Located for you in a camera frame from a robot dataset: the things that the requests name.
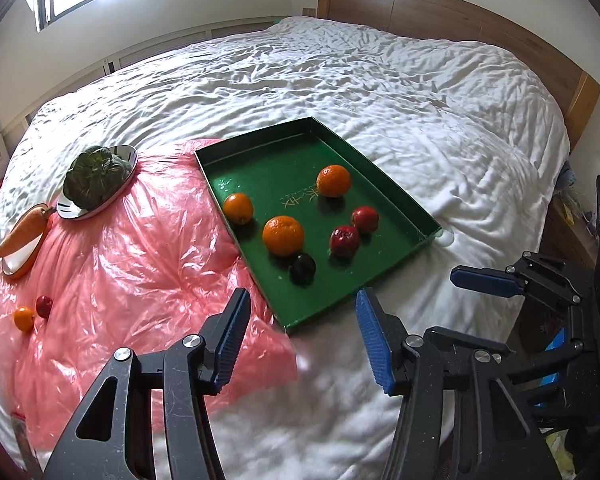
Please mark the orange rimmed plate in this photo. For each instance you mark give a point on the orange rimmed plate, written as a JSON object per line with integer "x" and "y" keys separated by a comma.
{"x": 19, "y": 263}

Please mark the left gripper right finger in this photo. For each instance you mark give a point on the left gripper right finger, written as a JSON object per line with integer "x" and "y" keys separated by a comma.
{"x": 408, "y": 366}

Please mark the orange carrot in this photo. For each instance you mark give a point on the orange carrot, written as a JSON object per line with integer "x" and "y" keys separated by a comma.
{"x": 28, "y": 228}

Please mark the green rectangular tray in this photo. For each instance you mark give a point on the green rectangular tray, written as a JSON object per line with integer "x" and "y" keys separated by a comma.
{"x": 276, "y": 167}

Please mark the white oval plate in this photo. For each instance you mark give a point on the white oval plate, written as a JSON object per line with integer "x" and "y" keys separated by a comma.
{"x": 67, "y": 210}

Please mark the pink plastic sheet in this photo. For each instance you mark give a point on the pink plastic sheet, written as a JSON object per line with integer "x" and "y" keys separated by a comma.
{"x": 142, "y": 274}

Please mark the large mandarin orange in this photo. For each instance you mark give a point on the large mandarin orange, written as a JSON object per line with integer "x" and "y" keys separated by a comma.
{"x": 283, "y": 236}

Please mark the dark plum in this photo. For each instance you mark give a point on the dark plum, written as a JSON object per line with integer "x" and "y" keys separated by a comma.
{"x": 302, "y": 270}

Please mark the wooden headboard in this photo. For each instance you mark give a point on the wooden headboard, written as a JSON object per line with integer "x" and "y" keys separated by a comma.
{"x": 575, "y": 91}

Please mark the green leafy vegetable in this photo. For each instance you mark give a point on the green leafy vegetable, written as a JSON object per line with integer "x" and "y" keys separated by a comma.
{"x": 94, "y": 176}

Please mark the small orange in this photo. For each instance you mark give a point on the small orange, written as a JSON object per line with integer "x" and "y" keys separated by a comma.
{"x": 238, "y": 209}
{"x": 24, "y": 319}

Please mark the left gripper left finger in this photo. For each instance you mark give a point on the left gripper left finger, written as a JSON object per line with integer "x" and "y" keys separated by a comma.
{"x": 199, "y": 366}

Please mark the white bed duvet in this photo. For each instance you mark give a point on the white bed duvet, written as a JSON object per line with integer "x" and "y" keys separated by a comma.
{"x": 465, "y": 128}

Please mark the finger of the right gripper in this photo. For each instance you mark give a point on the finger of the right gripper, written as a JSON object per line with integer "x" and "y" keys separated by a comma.
{"x": 487, "y": 281}
{"x": 450, "y": 340}

